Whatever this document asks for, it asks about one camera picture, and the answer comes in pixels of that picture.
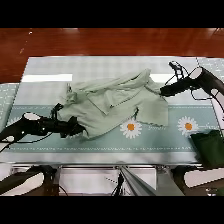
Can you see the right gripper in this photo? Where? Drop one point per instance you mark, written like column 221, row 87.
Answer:
column 173, row 89

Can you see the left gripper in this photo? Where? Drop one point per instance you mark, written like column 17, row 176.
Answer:
column 68, row 128

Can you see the light green shirt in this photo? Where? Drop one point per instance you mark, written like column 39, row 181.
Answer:
column 110, row 103

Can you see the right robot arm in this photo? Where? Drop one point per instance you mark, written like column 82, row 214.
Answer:
column 208, row 80

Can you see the silver frame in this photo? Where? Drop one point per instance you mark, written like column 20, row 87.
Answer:
column 140, row 181

